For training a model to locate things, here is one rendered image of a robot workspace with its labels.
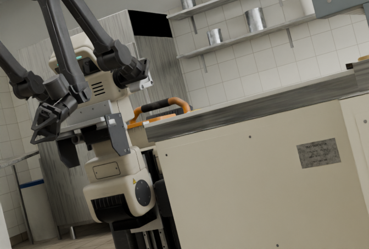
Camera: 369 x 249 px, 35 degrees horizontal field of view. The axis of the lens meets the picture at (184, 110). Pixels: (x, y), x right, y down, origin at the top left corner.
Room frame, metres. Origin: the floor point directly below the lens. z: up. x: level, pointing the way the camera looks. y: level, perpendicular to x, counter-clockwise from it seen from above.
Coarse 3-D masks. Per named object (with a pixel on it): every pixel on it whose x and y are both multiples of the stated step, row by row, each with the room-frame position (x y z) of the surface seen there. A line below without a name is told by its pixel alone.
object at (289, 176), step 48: (192, 144) 1.75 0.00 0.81; (240, 144) 1.65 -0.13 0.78; (288, 144) 1.57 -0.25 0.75; (336, 144) 1.49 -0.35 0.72; (192, 192) 1.77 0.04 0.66; (240, 192) 1.68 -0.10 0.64; (288, 192) 1.59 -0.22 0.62; (336, 192) 1.51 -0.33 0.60; (192, 240) 1.80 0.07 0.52; (240, 240) 1.70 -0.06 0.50; (288, 240) 1.61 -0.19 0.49; (336, 240) 1.53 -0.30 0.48
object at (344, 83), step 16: (320, 80) 1.50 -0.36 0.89; (336, 80) 1.48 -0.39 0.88; (352, 80) 1.45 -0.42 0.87; (256, 96) 1.61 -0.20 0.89; (272, 96) 1.59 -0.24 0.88; (288, 96) 1.56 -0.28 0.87; (304, 96) 1.53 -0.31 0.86; (320, 96) 1.51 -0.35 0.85; (336, 96) 1.48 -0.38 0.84; (192, 112) 1.74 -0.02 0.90; (208, 112) 1.71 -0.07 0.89; (224, 112) 1.68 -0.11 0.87; (240, 112) 1.65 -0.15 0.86; (256, 112) 1.62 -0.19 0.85; (272, 112) 1.59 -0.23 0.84; (160, 128) 1.82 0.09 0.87; (176, 128) 1.79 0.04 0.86; (192, 128) 1.75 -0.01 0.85
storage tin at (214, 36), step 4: (208, 32) 5.80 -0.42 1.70; (212, 32) 5.78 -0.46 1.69; (216, 32) 5.78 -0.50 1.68; (220, 32) 5.81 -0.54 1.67; (208, 36) 5.82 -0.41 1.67; (212, 36) 5.79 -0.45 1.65; (216, 36) 5.78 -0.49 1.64; (220, 36) 5.80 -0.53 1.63; (212, 40) 5.79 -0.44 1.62; (216, 40) 5.78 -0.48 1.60; (220, 40) 5.79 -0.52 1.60; (212, 44) 5.80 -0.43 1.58
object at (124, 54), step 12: (72, 0) 1.93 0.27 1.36; (72, 12) 1.97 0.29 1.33; (84, 12) 1.97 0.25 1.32; (84, 24) 1.99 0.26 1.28; (96, 24) 2.01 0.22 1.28; (96, 36) 2.02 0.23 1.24; (108, 36) 2.05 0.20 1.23; (96, 48) 2.05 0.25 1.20; (108, 48) 2.04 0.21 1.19; (120, 48) 2.06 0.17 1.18; (120, 60) 2.05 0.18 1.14
